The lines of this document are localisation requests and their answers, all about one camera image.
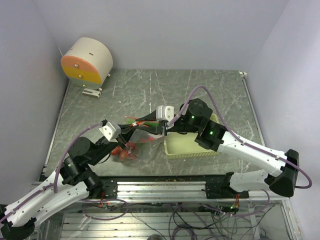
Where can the cream plastic basket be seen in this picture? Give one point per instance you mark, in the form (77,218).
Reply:
(182,146)

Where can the clear zip bag orange zipper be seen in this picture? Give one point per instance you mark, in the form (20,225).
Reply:
(146,142)

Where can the round pastel drawer cabinet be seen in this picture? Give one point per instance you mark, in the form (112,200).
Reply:
(87,63)

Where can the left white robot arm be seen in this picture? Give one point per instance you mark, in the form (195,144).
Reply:
(73,180)

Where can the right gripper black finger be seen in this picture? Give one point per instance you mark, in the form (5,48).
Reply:
(158,130)
(151,117)

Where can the green chili pepper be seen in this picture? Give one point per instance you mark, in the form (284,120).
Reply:
(131,120)

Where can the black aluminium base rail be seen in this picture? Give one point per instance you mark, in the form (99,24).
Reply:
(178,188)

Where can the small white metal bracket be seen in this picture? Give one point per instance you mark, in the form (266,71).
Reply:
(91,93)

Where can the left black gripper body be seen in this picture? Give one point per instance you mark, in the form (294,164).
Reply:
(103,149)

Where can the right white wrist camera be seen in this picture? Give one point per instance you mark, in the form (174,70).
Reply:
(164,113)

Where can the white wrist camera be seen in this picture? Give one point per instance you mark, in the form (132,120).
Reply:
(164,113)
(110,131)

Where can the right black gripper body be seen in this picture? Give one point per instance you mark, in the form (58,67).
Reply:
(184,126)

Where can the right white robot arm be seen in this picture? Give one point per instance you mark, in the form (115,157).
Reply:
(278,170)

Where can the red cherry bunch with leaves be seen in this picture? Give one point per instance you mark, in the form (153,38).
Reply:
(130,152)

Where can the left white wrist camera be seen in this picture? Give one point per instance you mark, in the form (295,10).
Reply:
(110,131)

